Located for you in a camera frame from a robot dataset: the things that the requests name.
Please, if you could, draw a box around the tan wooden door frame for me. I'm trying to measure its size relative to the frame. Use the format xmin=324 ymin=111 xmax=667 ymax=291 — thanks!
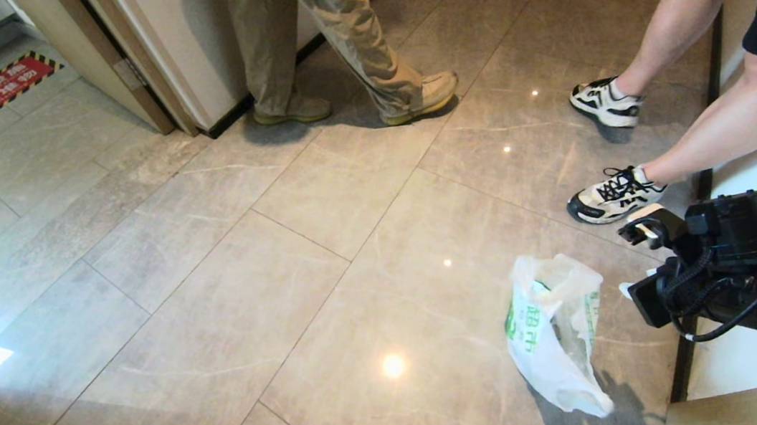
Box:
xmin=9 ymin=0 xmax=200 ymax=156

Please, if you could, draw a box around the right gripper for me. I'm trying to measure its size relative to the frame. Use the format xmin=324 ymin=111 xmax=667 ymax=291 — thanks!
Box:
xmin=615 ymin=249 xmax=733 ymax=334

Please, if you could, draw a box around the person in black shorts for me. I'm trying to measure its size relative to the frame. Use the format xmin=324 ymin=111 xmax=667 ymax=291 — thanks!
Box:
xmin=541 ymin=0 xmax=757 ymax=229

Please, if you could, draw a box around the white plastic trash bag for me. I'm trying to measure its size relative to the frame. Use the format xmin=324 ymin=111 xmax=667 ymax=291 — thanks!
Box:
xmin=496 ymin=246 xmax=621 ymax=425

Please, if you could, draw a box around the person in khaki trousers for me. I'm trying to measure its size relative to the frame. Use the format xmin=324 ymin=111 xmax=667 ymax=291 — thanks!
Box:
xmin=226 ymin=0 xmax=464 ymax=145

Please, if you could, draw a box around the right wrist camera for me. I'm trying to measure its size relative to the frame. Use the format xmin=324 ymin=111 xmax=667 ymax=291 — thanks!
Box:
xmin=614 ymin=200 xmax=689 ymax=256

